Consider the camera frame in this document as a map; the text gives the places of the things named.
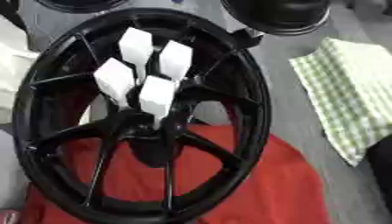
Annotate white pin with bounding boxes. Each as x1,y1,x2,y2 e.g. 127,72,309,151
157,39,195,88
117,26,155,84
137,75,178,130
92,57,138,110

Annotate black spoked wheel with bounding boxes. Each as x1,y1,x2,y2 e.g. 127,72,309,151
10,7,273,224

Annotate black round wheel rim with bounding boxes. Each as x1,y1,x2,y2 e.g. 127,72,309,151
219,0,333,37
33,0,132,14

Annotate green white checked table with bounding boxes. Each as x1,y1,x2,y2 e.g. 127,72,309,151
288,37,392,167

